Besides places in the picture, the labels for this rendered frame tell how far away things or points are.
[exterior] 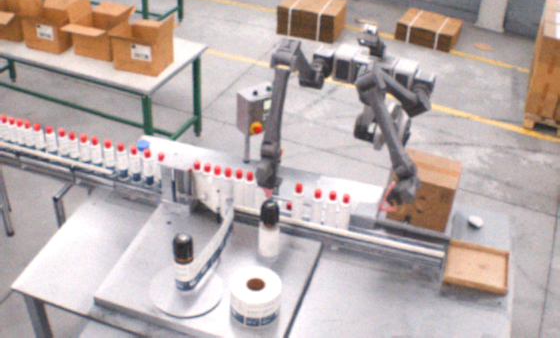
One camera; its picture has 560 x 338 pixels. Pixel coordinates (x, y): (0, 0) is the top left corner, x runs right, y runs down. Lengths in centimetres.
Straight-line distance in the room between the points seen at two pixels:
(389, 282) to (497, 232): 69
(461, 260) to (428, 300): 32
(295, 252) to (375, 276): 37
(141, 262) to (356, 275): 94
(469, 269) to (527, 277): 139
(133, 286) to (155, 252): 23
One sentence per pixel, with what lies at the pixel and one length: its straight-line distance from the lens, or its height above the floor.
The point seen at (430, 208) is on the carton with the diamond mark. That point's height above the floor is 98.
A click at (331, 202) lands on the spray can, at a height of 104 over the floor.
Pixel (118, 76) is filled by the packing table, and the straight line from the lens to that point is 456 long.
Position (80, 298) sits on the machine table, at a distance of 285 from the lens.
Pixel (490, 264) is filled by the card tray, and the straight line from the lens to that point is 314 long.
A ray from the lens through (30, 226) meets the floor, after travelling 459.
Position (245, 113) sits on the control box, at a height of 140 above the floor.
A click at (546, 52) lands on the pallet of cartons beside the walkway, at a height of 75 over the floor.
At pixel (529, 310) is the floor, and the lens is 421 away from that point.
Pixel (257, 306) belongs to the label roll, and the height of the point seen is 101.
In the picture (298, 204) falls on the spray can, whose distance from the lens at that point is 301.
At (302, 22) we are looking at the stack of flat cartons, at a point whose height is 18.
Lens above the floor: 287
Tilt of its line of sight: 34 degrees down
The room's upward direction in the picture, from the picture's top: 3 degrees clockwise
